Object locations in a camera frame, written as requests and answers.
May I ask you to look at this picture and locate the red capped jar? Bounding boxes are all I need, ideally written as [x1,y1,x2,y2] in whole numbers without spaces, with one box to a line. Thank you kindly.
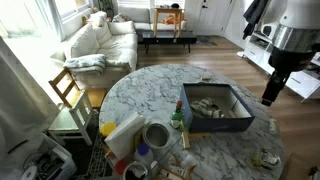
[114,159,128,176]

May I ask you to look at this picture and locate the blue cardboard box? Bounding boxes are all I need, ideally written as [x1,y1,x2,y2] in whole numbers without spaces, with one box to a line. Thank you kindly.
[179,82,256,134]

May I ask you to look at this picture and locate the grey white throw blanket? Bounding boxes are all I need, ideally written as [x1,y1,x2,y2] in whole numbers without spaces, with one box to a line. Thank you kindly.
[63,54,107,76]

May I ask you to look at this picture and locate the clear plastic bottle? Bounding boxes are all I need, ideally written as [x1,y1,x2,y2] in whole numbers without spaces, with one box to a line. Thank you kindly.
[179,153,198,169]

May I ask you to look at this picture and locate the white door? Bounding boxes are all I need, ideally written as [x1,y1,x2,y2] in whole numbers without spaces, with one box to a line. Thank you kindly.
[194,0,231,36]

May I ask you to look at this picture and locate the tall wooden side table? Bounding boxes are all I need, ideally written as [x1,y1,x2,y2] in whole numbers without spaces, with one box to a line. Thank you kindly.
[153,7,184,38]

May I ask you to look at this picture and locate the dark door mat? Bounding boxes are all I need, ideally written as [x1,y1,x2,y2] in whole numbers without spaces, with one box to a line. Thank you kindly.
[196,35,218,47]

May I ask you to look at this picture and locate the black coffee table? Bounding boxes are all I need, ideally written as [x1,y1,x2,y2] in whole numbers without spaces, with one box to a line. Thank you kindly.
[136,29,198,55]

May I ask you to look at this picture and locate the orange object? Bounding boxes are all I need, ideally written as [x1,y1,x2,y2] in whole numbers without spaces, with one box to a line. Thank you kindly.
[163,13,185,26]

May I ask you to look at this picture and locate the yellow capped container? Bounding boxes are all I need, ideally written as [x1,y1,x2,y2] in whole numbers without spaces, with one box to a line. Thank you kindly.
[100,121,118,138]

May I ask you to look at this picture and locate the cream floral cushion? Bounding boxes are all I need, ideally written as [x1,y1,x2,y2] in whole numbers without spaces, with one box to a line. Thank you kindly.
[87,10,108,28]

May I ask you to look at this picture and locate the patterned cushion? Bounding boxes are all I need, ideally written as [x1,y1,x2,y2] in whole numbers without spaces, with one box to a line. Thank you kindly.
[111,13,132,24]

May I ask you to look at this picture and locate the white wooden chair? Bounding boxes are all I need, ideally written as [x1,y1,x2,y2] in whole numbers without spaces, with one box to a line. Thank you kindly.
[48,91,96,147]

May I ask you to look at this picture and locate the large cream sofa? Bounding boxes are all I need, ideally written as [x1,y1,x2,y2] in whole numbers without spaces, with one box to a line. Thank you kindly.
[49,19,139,89]

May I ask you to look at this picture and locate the blue capped bottle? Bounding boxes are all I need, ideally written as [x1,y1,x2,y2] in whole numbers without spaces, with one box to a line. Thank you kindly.
[133,143,155,167]

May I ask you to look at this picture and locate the small white sofa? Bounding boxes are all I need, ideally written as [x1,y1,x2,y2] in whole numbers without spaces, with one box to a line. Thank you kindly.
[117,6,188,32]

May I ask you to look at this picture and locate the white tape roll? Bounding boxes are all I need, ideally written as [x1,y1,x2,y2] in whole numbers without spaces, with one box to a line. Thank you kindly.
[21,165,38,180]

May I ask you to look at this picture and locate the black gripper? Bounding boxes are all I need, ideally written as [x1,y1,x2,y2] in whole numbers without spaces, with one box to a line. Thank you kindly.
[261,70,290,107]

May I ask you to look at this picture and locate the thin wooden stick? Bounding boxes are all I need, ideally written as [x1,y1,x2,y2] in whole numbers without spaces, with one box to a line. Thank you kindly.
[188,132,211,138]

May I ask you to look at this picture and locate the dark hanging jacket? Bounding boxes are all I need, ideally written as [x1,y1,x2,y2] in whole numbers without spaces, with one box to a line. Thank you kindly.
[242,0,269,40]

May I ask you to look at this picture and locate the green sauce bottle red cap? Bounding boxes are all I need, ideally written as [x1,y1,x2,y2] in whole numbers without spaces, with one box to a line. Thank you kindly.
[170,100,185,130]

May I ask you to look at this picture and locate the patterned floor rug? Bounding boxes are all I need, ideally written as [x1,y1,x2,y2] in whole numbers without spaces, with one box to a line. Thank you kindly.
[74,129,113,180]

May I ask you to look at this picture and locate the white storage bin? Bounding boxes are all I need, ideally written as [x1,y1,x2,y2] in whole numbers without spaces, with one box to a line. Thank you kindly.
[0,133,78,180]

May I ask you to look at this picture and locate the white TV cabinet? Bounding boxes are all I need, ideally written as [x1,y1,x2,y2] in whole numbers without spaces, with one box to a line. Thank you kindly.
[237,31,320,101]

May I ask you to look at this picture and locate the grey striped cream towel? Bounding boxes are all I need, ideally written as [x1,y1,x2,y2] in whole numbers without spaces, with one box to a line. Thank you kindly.
[189,97,225,119]

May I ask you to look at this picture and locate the white cup dark contents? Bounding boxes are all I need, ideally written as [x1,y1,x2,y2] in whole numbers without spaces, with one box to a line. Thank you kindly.
[122,160,150,180]

